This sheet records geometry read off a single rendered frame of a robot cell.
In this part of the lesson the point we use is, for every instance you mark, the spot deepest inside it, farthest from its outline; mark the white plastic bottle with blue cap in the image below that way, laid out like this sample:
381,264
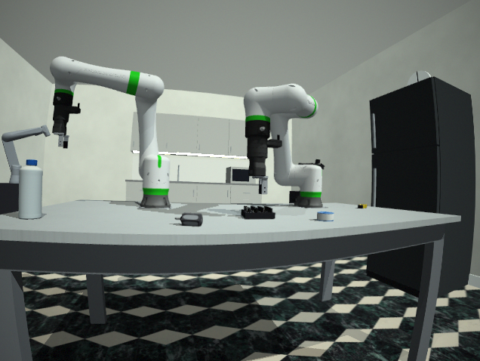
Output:
30,191

